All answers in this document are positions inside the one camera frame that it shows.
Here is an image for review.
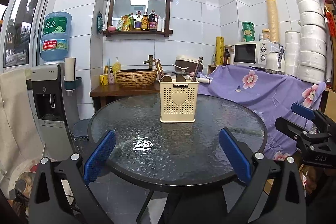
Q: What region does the blue wall holder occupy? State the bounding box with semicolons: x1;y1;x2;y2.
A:
64;77;82;90

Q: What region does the dark soy sauce bottle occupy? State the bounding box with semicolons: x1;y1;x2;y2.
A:
148;10;157;31

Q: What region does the white cup dispenser tube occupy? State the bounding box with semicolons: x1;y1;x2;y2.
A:
64;57;76;83

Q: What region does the grey trash bin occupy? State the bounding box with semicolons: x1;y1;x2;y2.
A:
70;119;92;159

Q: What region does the dark wooden washstand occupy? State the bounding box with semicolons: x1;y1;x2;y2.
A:
90;81;163;114

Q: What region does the beige cloth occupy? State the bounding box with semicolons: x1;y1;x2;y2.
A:
0;69;45;174

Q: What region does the yellow film roll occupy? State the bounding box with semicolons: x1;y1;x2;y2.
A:
216;36;224;66

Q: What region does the brown and white rice cooker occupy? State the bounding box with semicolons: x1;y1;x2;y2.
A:
175;55;204;73

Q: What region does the blue water cooler bottle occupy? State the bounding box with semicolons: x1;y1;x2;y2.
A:
40;11;72;64

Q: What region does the bronze faucet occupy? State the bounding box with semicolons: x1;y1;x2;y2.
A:
143;55;154;70

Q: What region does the sliding glass window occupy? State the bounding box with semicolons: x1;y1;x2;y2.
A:
3;0;51;68

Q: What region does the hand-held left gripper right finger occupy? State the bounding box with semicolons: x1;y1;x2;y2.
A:
219;128;306;224

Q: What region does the cream plastic utensil holder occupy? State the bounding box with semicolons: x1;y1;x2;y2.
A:
159;80;200;124

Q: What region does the stack of yellow paper cups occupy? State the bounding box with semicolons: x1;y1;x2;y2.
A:
266;0;280;43

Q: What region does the purple floral sheet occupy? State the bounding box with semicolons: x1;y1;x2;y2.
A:
197;64;327;161

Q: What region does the white electric pot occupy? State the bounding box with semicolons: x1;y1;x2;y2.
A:
163;69;212;85

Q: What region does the stack of white paper bowls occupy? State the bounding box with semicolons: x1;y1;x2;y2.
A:
290;0;328;83

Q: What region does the woven pattern basin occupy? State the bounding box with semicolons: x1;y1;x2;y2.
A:
115;69;158;88

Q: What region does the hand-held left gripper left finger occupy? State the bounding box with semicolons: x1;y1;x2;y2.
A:
28;130;116;224

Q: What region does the floral round cushion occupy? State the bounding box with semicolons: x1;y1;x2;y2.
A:
8;161;40;201

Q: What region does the red hanging ornament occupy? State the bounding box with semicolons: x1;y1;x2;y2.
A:
307;0;336;38

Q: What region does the white electric kettle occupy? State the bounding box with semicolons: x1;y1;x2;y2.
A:
266;43;286;75

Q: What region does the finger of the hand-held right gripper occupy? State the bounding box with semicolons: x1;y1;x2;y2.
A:
291;103;336;132
275;117;331;144

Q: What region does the stack of white paper tubs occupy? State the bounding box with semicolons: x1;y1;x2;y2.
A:
285;30;302;77

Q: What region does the grey water dispenser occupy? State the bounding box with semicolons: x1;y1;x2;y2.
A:
26;63;80;160

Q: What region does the yellow soap pump bottle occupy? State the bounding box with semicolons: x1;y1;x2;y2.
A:
112;57;122;76

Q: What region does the round glass table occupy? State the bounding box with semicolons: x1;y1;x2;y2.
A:
88;93;268;216

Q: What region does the yellow oil pouch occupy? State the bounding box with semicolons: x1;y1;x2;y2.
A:
121;15;131;31

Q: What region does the white microwave oven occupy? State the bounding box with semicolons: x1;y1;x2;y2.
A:
233;40;279;68

